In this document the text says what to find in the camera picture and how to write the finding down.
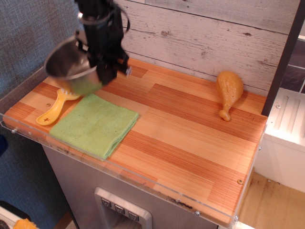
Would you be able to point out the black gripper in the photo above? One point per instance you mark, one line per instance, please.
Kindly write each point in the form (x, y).
(103, 37)

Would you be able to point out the stainless steel pot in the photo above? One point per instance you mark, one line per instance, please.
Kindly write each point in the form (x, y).
(68, 65)

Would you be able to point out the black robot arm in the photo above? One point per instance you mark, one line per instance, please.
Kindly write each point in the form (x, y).
(96, 8)

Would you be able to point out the green folded cloth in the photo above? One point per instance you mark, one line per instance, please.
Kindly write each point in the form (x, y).
(95, 126)

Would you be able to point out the clear acrylic table guard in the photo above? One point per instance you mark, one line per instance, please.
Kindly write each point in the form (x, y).
(179, 150)

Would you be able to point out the yellow dish brush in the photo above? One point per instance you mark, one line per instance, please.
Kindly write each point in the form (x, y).
(53, 113)

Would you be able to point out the grey toy fridge cabinet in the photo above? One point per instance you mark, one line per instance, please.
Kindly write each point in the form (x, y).
(78, 182)

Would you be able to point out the plastic chicken drumstick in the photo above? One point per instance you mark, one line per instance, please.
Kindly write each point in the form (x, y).
(230, 88)

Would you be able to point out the silver dispenser panel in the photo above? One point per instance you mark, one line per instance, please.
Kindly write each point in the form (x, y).
(121, 210)

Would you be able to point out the orange object bottom left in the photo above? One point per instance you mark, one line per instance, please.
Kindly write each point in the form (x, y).
(24, 224)

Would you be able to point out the white toy sink unit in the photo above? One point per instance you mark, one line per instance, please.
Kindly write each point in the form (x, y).
(281, 155)

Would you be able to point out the dark right frame post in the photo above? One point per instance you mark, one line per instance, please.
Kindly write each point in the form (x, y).
(285, 58)

